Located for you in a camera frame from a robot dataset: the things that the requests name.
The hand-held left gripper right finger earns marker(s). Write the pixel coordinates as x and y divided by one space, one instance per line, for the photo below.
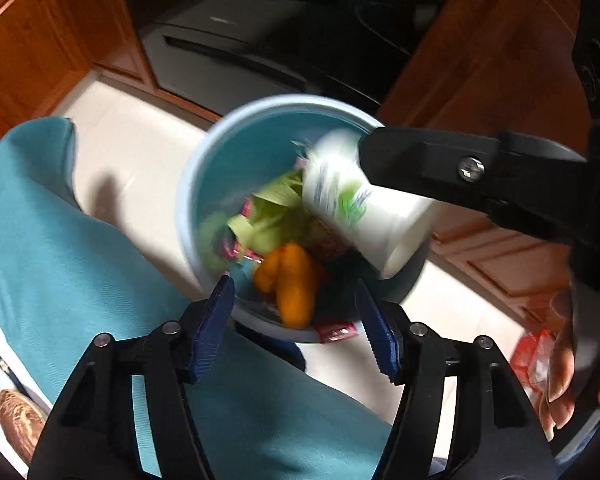
382 340

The green corn husk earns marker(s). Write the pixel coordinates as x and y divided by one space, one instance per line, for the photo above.
265 225

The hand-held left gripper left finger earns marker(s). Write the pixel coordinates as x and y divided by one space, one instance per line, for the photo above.
210 330

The wooden kitchen cabinet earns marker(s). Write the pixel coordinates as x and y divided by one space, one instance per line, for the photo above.
30 60

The black built-in oven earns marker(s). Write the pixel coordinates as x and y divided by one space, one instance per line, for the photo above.
260 25

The wooden side cabinet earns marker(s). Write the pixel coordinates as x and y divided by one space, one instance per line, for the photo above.
490 60

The teal grey striped tablecloth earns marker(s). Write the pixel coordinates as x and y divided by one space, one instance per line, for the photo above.
105 285

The teal round trash bin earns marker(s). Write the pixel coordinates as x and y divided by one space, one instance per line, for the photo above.
240 160

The white paper cup green print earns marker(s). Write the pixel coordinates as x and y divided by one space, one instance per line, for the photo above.
360 220

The orange oblong object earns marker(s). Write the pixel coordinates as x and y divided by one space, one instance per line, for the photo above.
297 290
268 272

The brown woven object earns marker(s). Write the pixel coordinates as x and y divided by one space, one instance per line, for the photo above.
22 425

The red plastic bag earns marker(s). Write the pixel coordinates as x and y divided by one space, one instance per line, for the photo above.
530 365

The person's right hand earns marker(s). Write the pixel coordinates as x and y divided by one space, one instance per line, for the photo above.
560 360

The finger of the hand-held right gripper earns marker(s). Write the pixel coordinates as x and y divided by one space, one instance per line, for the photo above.
430 165

